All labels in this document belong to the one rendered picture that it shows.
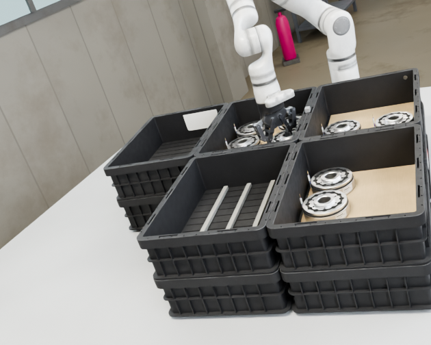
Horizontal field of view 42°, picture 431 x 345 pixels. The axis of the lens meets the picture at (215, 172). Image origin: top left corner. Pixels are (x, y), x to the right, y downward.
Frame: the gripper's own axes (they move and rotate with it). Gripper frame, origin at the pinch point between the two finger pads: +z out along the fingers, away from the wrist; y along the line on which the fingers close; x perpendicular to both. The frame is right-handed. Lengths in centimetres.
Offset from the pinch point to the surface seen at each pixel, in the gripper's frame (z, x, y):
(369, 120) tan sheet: 2.2, 8.6, -25.7
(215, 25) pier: 17, -289, -122
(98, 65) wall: 1, -231, -8
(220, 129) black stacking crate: -5.6, -16.2, 10.5
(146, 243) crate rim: -7, 29, 53
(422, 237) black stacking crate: -2, 67, 12
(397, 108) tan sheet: 2.2, 10.3, -35.2
